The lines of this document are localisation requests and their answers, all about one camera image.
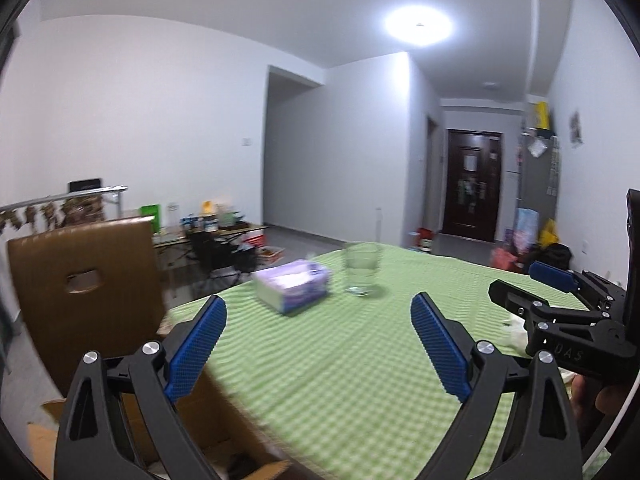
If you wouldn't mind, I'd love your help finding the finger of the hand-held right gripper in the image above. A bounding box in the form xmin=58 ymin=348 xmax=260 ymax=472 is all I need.
xmin=488 ymin=280 xmax=608 ymax=333
xmin=528 ymin=261 xmax=623 ymax=311

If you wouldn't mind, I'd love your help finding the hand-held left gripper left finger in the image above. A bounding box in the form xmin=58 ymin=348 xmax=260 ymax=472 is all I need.
xmin=54 ymin=294 xmax=228 ymax=480

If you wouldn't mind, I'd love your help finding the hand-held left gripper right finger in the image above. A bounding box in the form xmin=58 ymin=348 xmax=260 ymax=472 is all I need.
xmin=410 ymin=291 xmax=585 ymax=480

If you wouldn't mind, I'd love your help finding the brown cardboard box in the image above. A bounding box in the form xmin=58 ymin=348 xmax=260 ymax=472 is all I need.
xmin=27 ymin=370 xmax=296 ymax=480

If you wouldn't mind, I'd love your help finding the person's right hand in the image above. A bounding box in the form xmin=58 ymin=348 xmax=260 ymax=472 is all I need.
xmin=571 ymin=375 xmax=633 ymax=428

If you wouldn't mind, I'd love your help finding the black bag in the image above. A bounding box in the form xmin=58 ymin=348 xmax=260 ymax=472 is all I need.
xmin=525 ymin=242 xmax=572 ymax=271

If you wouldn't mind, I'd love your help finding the red plastic bag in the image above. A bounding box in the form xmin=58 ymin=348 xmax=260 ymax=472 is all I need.
xmin=491 ymin=247 xmax=521 ymax=272

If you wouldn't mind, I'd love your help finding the light blue printed cloth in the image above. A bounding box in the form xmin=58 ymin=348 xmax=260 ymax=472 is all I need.
xmin=514 ymin=208 xmax=540 ymax=256

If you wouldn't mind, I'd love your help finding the grey refrigerator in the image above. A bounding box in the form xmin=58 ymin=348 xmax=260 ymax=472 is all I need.
xmin=515 ymin=132 xmax=560 ymax=246

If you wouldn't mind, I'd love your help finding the black folding chair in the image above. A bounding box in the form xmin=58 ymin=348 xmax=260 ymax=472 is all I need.
xmin=189 ymin=230 xmax=258 ymax=281

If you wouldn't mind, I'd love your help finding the white hanging umbrella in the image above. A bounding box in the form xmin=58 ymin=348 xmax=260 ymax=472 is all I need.
xmin=547 ymin=137 xmax=560 ymax=198

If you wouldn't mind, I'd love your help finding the dark entrance door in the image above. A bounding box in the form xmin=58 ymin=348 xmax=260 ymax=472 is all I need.
xmin=442 ymin=129 xmax=502 ymax=243

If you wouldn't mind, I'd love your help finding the clear glass cup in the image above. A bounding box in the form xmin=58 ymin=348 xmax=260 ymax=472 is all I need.
xmin=341 ymin=241 xmax=383 ymax=297

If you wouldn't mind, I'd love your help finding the green checkered tablecloth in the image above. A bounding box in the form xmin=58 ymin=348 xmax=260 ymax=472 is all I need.
xmin=160 ymin=245 xmax=621 ymax=480

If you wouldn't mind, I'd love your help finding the purple tissue box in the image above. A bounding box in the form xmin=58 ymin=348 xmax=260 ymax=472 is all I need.
xmin=251 ymin=259 xmax=333 ymax=316

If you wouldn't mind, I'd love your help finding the low folding table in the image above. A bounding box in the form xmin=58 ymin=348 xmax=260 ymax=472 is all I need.
xmin=152 ymin=220 xmax=271 ymax=261

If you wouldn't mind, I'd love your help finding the green box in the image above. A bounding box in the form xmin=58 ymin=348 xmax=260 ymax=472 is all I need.
xmin=140 ymin=203 xmax=162 ymax=233

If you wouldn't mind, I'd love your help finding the metal drying rack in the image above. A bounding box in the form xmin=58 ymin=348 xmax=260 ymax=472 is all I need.
xmin=0 ymin=185 xmax=128 ymax=233

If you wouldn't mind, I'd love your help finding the round ceiling lamp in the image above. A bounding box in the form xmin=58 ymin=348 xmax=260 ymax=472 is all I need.
xmin=384 ymin=6 xmax=454 ymax=45

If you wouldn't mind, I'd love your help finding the white cable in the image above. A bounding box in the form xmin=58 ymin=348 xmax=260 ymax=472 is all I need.
xmin=582 ymin=385 xmax=638 ymax=476

